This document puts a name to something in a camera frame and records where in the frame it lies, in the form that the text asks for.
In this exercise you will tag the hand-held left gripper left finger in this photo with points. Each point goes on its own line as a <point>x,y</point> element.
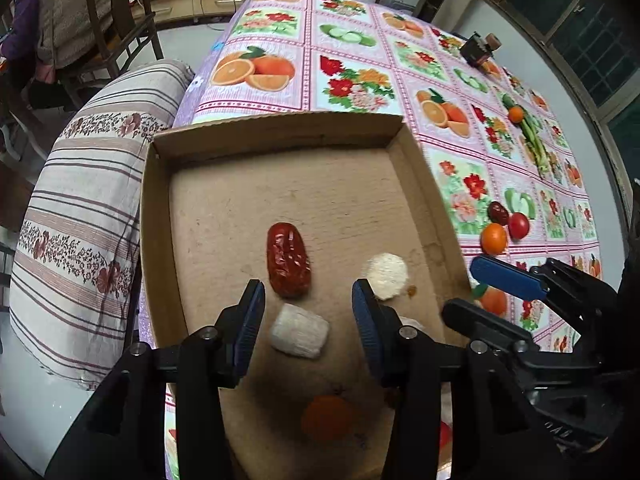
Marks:
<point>248,325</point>

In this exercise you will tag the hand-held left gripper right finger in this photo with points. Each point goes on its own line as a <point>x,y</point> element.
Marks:
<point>367,330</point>

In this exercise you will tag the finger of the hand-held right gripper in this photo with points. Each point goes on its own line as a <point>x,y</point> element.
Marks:
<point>507,277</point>
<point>480,320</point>

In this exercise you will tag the small orange tangerine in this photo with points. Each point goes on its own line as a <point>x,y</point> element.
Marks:
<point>494,239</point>
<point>515,113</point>
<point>327,417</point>

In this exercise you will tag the white yam piece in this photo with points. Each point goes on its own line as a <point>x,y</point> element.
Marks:
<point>300,332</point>

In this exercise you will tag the red cherry tomato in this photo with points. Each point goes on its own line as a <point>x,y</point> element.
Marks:
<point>519,226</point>
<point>445,436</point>

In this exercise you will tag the small pale yam chunk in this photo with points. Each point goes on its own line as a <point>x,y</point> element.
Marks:
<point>385,272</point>

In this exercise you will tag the large dark red date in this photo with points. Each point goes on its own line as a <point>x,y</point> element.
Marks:
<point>497,212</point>

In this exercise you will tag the wrinkled red date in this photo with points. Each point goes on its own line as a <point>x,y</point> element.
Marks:
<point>288,260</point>

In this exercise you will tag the brown cardboard box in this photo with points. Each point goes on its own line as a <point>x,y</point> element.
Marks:
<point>300,190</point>

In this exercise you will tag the green leafy vegetable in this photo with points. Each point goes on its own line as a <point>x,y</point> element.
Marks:
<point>532,140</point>

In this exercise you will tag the striped floral cushion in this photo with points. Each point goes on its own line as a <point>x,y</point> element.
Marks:
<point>85,210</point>

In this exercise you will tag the brown tape roll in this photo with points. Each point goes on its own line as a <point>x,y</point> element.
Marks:
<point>495,41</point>

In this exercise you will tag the wooden chair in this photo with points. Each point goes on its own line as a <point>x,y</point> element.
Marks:
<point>122,15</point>

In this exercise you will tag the window with metal frame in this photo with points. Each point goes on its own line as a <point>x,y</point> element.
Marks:
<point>590,35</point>

